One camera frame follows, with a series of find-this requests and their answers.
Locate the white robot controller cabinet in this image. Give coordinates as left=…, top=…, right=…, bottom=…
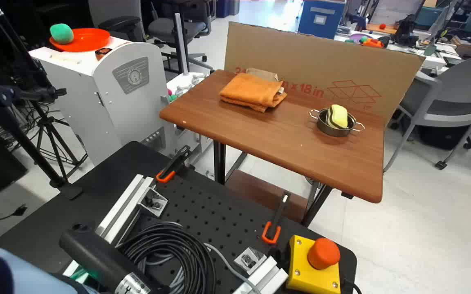
left=27, top=34, right=201, bottom=166

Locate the small metal corner bracket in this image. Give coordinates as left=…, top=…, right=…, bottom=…
left=140, top=189, right=170, bottom=215
left=233, top=246, right=268, bottom=274

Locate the grey metal pole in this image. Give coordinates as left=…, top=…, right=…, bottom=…
left=171, top=11, right=189, bottom=76

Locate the coiled black cable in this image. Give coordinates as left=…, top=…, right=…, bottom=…
left=117, top=220, right=215, bottom=294

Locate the black camera tripod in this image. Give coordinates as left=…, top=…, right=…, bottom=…
left=0, top=0, right=90, bottom=189

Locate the silver pot with handles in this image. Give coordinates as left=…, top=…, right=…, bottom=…
left=307, top=106, right=366, bottom=138

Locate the orange-handled black clamp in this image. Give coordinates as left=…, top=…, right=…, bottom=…
left=153, top=143, right=193, bottom=184
left=260, top=192, right=291, bottom=246

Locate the black office chair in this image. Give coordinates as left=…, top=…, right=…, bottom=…
left=96, top=0, right=215, bottom=71

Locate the black cylindrical mount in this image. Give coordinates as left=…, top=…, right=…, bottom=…
left=58, top=223, right=152, bottom=294

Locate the brown cardboard board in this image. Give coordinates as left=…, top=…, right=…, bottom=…
left=222, top=21, right=426, bottom=130

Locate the green ball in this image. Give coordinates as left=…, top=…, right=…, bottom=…
left=47, top=21, right=75, bottom=45

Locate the black perforated mounting board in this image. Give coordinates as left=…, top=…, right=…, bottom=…
left=0, top=140, right=358, bottom=294

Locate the orange plastic plate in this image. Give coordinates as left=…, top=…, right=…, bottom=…
left=47, top=25, right=112, bottom=53

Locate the long aluminium extrusion rail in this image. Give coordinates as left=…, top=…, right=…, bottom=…
left=60, top=172, right=157, bottom=279

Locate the yellow emergency stop box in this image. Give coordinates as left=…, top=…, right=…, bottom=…
left=284, top=233, right=343, bottom=294

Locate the light blue padded object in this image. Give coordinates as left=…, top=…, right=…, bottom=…
left=0, top=244, right=76, bottom=294

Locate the short aluminium extrusion rail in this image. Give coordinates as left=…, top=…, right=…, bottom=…
left=232, top=254, right=291, bottom=294

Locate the folded orange cloth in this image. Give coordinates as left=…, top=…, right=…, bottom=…
left=217, top=71, right=289, bottom=114

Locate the grey plastic chair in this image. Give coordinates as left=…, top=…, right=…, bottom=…
left=382, top=53, right=471, bottom=172

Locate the yellow sponge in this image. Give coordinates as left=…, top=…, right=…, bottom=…
left=325, top=102, right=351, bottom=130

